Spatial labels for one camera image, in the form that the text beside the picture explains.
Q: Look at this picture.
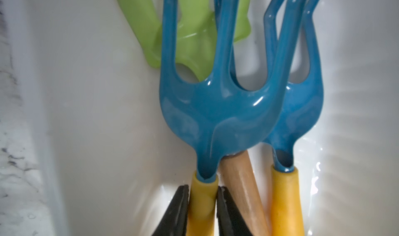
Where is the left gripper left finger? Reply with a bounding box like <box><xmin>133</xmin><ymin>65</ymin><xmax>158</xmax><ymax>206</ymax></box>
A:
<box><xmin>152</xmin><ymin>185</ymin><xmax>190</xmax><ymax>236</ymax></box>

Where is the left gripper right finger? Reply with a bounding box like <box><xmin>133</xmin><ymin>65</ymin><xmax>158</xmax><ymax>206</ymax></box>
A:
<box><xmin>217</xmin><ymin>186</ymin><xmax>252</xmax><ymax>236</ymax></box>

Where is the white storage box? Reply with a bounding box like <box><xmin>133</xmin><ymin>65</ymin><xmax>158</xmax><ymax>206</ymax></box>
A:
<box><xmin>3</xmin><ymin>0</ymin><xmax>399</xmax><ymax>236</ymax></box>

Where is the blue fork yellow handle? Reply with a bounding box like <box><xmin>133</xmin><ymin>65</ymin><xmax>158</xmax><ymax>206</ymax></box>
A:
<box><xmin>160</xmin><ymin>0</ymin><xmax>306</xmax><ymax>234</ymax></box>

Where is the light green trowel wooden handle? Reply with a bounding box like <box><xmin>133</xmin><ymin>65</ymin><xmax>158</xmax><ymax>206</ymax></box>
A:
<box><xmin>117</xmin><ymin>0</ymin><xmax>270</xmax><ymax>236</ymax></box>

